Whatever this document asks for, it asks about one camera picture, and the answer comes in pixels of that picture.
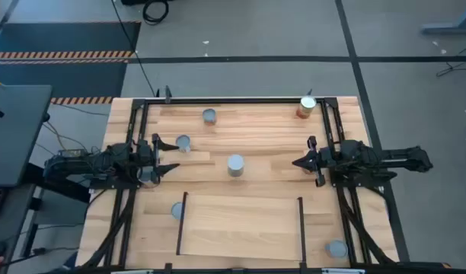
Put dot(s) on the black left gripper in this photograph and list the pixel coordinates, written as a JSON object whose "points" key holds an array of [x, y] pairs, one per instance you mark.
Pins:
{"points": [[155, 160]]}

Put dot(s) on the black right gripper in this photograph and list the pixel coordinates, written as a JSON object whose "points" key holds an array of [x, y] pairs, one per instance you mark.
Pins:
{"points": [[324, 158]]}

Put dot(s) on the peach label tin can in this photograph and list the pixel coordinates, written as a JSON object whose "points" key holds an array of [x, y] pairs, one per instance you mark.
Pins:
{"points": [[307, 103]]}

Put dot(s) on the tall fruit label can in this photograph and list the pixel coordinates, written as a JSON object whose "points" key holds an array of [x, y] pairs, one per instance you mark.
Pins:
{"points": [[235, 163]]}

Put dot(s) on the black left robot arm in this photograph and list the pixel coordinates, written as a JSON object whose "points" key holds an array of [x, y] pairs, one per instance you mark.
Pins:
{"points": [[99, 161]]}

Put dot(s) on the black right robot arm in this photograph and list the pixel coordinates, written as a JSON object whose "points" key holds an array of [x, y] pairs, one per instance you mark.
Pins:
{"points": [[370, 156]]}

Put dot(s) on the green peas tin can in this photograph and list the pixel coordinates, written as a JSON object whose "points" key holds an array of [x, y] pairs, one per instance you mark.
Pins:
{"points": [[177, 210]]}

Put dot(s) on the small orange print can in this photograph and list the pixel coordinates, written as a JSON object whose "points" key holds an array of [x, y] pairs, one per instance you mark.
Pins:
{"points": [[209, 115]]}

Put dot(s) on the black desk leg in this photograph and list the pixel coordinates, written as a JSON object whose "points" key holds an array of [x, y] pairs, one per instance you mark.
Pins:
{"points": [[54, 182]]}

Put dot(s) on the dark grey desk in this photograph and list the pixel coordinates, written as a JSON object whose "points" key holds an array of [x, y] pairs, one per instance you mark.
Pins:
{"points": [[16, 133]]}

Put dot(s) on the black mat with hazard stripes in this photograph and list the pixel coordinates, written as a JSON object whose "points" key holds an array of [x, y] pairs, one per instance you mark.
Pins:
{"points": [[65, 38]]}

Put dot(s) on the grey metal desk foot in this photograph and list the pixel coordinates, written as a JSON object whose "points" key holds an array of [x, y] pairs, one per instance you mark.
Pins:
{"points": [[446, 28]]}

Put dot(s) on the black frame clamp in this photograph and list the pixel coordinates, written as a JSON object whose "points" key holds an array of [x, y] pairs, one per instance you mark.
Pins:
{"points": [[167, 93], [308, 93]]}

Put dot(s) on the black aluminium table frame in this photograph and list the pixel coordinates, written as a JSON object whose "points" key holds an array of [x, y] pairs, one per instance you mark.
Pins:
{"points": [[233, 100]]}

